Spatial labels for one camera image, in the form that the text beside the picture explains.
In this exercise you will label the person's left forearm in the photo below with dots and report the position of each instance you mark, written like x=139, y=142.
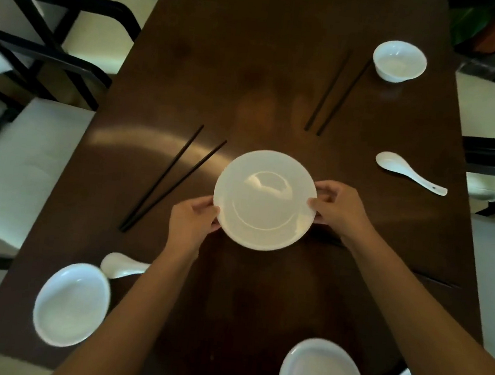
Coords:
x=128, y=318

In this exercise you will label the white round plate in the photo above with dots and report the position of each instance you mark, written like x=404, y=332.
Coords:
x=263, y=200

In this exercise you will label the person's left thumb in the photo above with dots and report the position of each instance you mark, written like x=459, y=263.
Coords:
x=209, y=204

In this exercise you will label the person's right thumb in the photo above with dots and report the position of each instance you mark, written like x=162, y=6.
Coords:
x=318, y=206

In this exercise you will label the dark chopstick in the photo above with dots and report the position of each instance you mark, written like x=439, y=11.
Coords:
x=328, y=90
x=344, y=98
x=162, y=176
x=177, y=184

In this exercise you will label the green leafy plant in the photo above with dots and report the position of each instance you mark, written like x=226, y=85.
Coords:
x=467, y=23

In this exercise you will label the person's left hand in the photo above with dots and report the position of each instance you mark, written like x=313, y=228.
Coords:
x=190, y=225

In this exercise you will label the person's right forearm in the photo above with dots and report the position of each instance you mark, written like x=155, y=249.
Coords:
x=426, y=332

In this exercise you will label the person's right hand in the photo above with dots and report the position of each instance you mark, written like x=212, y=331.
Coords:
x=344, y=213

